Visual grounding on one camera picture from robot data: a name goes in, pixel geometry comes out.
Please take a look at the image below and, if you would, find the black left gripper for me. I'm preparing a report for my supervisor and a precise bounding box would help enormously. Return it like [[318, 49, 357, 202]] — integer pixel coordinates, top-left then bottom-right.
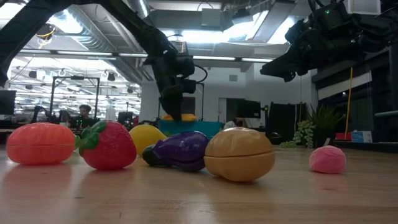
[[143, 49, 187, 122]]

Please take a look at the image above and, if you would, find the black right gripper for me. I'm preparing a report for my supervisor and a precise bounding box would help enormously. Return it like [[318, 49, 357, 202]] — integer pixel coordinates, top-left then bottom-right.
[[259, 17, 369, 83]]

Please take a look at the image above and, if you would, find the yellow toy banana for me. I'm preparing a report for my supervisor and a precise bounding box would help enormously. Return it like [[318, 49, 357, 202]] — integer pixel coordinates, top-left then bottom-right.
[[163, 113, 199, 122]]

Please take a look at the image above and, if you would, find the yellow toy lemon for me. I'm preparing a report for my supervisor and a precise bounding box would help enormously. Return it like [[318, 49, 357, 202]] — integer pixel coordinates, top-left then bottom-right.
[[129, 124, 168, 156]]

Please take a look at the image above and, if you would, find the tan toy potato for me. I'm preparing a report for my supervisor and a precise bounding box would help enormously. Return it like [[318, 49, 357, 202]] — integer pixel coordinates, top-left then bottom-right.
[[204, 126, 276, 183]]

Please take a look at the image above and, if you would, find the pink toy peach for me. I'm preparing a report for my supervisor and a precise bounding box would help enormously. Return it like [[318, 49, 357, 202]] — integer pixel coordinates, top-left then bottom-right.
[[308, 145, 347, 175]]

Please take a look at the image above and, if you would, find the blue plastic tub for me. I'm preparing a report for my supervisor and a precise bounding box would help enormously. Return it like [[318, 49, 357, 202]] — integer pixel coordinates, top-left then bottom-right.
[[157, 119, 224, 140]]

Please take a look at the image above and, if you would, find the purple toy eggplant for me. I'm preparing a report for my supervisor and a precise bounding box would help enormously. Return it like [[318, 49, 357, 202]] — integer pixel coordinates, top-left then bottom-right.
[[142, 130, 210, 173]]

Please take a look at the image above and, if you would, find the black panel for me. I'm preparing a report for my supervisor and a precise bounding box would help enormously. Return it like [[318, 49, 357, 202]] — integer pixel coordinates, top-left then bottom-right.
[[267, 101, 307, 139]]

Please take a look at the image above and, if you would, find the person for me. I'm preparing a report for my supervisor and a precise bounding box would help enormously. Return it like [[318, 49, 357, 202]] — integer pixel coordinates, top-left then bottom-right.
[[68, 104, 100, 129], [223, 116, 249, 130]]

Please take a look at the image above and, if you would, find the ceiling light tube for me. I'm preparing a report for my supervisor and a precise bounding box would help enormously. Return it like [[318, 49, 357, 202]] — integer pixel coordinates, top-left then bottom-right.
[[192, 55, 274, 63]]

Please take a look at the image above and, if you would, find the potted succulent plant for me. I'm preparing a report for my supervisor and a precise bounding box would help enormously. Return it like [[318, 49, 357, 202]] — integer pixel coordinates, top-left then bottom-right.
[[279, 104, 346, 149]]

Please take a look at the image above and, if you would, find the large red toy strawberry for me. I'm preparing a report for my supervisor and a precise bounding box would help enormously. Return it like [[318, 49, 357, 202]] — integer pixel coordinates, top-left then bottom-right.
[[75, 120, 138, 171]]

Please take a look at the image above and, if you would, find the grey ceiling box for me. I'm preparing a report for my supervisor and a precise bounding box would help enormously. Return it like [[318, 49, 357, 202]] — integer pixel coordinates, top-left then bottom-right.
[[200, 7, 222, 28]]

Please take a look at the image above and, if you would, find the blue and white box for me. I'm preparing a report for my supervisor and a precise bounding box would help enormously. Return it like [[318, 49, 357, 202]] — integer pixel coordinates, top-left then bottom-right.
[[351, 130, 373, 144]]

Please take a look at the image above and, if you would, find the orange toy fruit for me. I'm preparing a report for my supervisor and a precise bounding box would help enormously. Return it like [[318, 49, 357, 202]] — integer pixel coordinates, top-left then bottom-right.
[[6, 122, 76, 166]]

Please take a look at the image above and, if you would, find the dark computer monitor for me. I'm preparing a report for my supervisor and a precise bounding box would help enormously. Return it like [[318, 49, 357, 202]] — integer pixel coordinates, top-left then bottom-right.
[[0, 90, 17, 116]]

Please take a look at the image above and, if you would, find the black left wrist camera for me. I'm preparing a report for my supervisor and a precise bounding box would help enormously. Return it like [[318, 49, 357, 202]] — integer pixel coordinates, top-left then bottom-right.
[[175, 55, 198, 95]]

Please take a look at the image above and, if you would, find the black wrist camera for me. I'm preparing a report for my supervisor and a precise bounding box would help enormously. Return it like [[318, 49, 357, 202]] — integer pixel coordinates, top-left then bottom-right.
[[175, 55, 198, 95], [306, 0, 354, 24]]

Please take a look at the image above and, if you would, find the black wall monitor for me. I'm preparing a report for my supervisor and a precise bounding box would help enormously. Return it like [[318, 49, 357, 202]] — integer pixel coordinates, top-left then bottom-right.
[[235, 98, 262, 119]]

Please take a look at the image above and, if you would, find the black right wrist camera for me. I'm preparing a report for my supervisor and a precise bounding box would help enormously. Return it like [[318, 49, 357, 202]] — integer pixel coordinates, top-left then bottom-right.
[[306, 0, 354, 24]]

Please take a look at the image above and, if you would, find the black metal frame stand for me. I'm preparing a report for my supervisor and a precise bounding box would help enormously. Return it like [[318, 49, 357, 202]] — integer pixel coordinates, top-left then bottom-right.
[[48, 75, 101, 122]]

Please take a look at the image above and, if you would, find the silver ventilation duct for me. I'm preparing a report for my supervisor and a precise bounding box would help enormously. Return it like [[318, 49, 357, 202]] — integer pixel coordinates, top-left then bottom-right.
[[126, 0, 150, 19]]

